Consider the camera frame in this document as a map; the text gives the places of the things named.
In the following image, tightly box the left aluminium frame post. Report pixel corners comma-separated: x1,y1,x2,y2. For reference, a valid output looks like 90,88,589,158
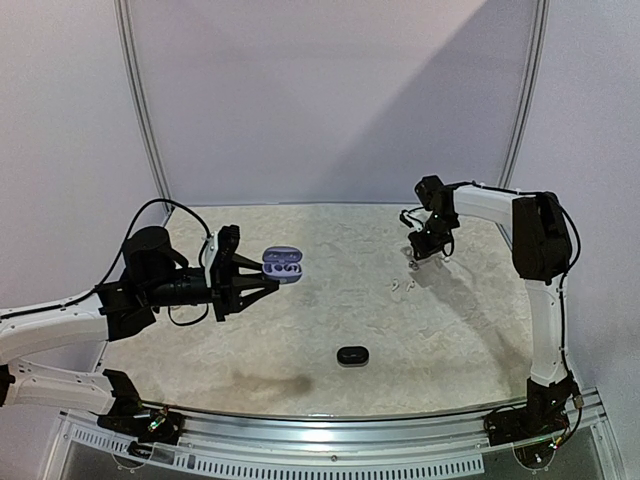
114,0,172,200

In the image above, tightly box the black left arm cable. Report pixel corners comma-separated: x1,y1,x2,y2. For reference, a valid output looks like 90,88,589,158
97,198,216,326

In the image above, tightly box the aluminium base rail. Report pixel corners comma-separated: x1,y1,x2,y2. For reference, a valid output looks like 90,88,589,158
41,389,626,479

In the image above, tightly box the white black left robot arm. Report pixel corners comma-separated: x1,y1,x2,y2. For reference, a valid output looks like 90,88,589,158
1,225,280,445

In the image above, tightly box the purple earbud charging case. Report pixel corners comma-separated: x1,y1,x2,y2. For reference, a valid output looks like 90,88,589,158
262,246,303,284

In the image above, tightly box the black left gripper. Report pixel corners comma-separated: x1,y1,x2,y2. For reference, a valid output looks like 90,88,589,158
143,254,279,321

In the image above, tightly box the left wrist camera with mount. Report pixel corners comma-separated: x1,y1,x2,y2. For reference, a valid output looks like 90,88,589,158
203,224,240,288

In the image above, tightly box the black earbud charging case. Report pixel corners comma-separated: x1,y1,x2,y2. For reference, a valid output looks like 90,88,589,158
336,346,370,368

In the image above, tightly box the right aluminium frame post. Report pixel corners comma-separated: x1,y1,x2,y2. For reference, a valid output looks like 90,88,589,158
498,0,550,187

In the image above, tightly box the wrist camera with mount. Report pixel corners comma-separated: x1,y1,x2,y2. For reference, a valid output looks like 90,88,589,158
203,224,240,288
399,207,425,232

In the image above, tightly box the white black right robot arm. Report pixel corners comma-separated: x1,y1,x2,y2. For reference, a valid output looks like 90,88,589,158
399,175,583,452

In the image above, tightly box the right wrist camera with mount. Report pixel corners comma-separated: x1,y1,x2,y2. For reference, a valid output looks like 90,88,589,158
399,207,425,232

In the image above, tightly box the aluminium frame post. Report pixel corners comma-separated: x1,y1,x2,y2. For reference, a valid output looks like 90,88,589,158
498,0,550,187
114,0,172,200

